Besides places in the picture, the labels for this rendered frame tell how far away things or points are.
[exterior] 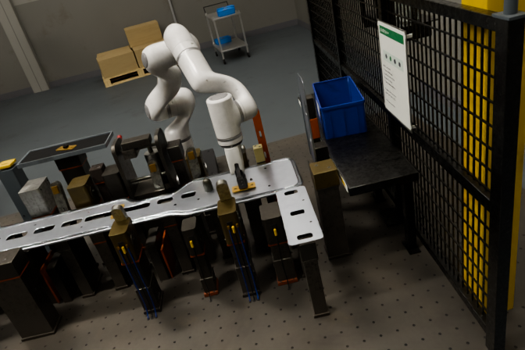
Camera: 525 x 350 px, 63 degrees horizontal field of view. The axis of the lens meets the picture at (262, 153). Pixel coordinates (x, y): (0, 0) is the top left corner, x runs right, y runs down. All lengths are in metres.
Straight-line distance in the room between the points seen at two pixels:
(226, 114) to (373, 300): 0.74
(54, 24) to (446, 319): 8.72
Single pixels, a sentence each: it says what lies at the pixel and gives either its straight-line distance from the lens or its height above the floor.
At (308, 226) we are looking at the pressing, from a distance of 1.26.
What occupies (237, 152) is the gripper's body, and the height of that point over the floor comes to 1.16.
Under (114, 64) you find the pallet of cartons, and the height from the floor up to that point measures 0.35.
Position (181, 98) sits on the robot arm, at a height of 1.19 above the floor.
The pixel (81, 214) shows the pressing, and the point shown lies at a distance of 1.73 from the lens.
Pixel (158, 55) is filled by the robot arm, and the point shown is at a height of 1.45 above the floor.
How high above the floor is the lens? 1.76
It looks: 26 degrees down
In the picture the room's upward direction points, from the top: 14 degrees counter-clockwise
